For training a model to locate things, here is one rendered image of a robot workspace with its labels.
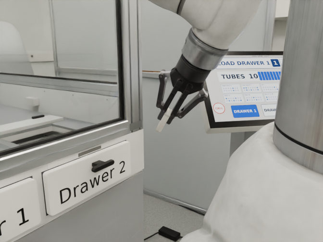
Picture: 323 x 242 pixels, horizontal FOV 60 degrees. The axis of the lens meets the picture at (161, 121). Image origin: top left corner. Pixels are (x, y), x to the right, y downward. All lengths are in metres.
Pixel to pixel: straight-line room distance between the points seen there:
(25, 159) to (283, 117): 0.58
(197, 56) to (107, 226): 0.59
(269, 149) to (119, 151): 0.70
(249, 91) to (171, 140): 1.24
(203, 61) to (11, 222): 0.52
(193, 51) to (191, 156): 1.58
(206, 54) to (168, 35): 1.51
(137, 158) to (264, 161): 0.80
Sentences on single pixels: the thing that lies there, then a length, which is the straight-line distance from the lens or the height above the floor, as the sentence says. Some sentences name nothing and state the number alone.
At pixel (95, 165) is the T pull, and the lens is 0.75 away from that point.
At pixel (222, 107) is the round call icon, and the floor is 1.02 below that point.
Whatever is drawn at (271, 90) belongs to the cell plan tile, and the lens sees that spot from 1.07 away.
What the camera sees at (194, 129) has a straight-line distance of 2.04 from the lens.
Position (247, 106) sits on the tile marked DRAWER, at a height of 1.02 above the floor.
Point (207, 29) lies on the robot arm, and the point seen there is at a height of 1.24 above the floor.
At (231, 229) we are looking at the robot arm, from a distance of 0.18.
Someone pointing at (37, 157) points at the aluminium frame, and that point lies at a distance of 0.70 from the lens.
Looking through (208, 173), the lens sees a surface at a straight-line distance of 2.10.
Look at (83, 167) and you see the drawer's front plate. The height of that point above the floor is 0.91.
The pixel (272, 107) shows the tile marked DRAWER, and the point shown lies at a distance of 1.03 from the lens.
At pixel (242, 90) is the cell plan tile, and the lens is 1.02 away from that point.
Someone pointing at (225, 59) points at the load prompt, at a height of 1.17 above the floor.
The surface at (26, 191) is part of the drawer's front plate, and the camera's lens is 0.68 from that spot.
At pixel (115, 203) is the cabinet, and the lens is 0.92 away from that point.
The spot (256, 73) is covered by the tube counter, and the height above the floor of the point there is 1.12.
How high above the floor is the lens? 1.20
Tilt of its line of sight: 14 degrees down
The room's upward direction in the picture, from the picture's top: straight up
